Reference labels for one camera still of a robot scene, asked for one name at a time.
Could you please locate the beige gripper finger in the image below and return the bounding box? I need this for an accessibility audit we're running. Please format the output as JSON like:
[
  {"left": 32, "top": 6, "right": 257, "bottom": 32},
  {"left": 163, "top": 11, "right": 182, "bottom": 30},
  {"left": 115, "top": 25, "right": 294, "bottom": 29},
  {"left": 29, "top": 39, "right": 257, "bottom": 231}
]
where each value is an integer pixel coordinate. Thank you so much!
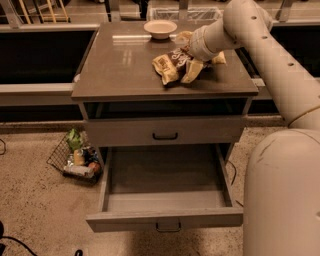
[
  {"left": 175, "top": 31, "right": 192, "bottom": 44},
  {"left": 181, "top": 59, "right": 204, "bottom": 84}
]

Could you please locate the brown chip bag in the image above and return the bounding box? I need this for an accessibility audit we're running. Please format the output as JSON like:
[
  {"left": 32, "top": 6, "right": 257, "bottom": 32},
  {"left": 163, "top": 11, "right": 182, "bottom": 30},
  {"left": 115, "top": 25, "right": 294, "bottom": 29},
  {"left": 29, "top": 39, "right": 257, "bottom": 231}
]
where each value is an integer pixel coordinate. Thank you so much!
[{"left": 151, "top": 46, "right": 228, "bottom": 86}]

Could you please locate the wire mesh tray background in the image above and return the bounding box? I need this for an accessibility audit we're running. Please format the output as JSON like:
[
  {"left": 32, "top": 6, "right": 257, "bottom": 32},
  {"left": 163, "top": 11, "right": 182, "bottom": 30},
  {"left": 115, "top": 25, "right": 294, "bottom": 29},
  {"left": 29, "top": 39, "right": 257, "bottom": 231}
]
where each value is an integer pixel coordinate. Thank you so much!
[{"left": 147, "top": 7, "right": 222, "bottom": 21}]

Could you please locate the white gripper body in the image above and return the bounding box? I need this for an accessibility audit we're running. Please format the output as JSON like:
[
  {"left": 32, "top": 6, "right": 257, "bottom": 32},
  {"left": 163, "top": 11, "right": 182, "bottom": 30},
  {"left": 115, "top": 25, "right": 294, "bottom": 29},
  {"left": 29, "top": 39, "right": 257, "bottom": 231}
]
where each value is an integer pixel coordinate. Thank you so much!
[{"left": 189, "top": 26, "right": 217, "bottom": 62}]

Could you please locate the grey drawer cabinet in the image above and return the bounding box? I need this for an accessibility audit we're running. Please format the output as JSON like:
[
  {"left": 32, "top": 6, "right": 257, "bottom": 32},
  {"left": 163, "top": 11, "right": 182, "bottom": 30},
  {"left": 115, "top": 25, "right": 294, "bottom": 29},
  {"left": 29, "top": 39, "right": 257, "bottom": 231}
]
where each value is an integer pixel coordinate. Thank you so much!
[{"left": 72, "top": 22, "right": 258, "bottom": 155}]

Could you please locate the black floor cable right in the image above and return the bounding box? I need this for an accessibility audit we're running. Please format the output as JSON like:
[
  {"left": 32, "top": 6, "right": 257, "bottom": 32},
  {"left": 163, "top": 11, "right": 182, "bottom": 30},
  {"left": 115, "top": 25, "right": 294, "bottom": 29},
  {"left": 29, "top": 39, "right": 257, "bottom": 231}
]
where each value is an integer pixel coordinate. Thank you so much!
[{"left": 227, "top": 160, "right": 245, "bottom": 208}]

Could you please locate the black floor cable left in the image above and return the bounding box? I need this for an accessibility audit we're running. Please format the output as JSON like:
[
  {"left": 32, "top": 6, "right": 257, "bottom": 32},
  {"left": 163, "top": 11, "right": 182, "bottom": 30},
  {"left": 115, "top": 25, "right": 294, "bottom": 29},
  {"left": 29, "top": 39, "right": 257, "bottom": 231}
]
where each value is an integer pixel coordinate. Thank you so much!
[{"left": 0, "top": 221, "right": 84, "bottom": 256}]

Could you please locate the open grey drawer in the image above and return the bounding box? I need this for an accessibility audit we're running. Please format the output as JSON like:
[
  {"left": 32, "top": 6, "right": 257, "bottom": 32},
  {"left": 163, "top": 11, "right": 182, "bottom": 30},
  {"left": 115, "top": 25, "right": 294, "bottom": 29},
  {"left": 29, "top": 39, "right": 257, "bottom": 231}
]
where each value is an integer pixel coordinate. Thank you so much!
[{"left": 87, "top": 144, "right": 243, "bottom": 233}]

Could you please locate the beige ceramic bowl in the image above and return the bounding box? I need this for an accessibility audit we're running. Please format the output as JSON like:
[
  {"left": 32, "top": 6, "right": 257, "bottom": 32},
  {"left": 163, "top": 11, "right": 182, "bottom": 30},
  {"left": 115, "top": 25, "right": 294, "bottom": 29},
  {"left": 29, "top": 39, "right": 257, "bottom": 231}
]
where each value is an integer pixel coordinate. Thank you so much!
[{"left": 144, "top": 20, "right": 177, "bottom": 40}]

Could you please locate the closed grey drawer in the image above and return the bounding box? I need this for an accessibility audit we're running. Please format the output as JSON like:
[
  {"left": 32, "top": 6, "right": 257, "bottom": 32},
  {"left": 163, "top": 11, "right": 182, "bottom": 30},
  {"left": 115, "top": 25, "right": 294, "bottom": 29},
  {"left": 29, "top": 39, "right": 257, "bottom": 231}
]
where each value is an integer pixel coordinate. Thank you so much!
[{"left": 84, "top": 116, "right": 244, "bottom": 147}]

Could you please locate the white wrapped package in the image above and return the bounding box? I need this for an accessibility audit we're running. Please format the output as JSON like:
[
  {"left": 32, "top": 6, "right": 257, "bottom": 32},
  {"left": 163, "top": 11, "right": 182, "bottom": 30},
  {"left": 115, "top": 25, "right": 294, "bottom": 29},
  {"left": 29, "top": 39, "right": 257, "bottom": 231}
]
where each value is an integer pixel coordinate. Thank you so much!
[{"left": 64, "top": 165, "right": 94, "bottom": 178}]

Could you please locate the black floor cable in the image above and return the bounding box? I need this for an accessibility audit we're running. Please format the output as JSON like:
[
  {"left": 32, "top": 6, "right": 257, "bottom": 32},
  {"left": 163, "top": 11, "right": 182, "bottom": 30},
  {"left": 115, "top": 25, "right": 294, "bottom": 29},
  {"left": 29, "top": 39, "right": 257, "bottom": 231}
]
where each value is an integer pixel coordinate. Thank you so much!
[
  {"left": 0, "top": 221, "right": 84, "bottom": 256},
  {"left": 227, "top": 160, "right": 245, "bottom": 208}
]

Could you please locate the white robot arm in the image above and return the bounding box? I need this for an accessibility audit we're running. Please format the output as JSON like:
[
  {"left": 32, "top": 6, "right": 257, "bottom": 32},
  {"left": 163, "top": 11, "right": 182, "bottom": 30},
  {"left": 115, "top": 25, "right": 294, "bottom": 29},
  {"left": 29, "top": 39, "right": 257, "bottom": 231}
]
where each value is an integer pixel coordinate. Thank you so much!
[{"left": 188, "top": 0, "right": 320, "bottom": 256}]

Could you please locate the yellow bottle in basket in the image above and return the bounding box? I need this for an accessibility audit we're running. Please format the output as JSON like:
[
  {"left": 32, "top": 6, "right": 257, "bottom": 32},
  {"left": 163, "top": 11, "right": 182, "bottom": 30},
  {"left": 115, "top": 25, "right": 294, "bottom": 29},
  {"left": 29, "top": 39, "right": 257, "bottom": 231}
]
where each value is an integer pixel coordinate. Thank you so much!
[{"left": 73, "top": 149, "right": 85, "bottom": 166}]

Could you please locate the green leafy vegetable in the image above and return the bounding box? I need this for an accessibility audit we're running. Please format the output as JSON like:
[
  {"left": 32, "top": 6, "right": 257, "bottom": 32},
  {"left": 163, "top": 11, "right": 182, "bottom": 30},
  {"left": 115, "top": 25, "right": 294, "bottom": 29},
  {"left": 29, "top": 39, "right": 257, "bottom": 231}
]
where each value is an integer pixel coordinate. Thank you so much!
[{"left": 66, "top": 129, "right": 83, "bottom": 151}]

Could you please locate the black wire basket left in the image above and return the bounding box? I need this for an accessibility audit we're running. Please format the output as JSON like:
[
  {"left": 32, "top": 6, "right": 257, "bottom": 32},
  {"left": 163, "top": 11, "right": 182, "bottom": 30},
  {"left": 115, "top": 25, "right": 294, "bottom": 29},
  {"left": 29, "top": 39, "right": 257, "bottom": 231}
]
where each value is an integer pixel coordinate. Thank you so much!
[{"left": 46, "top": 132, "right": 102, "bottom": 183}]

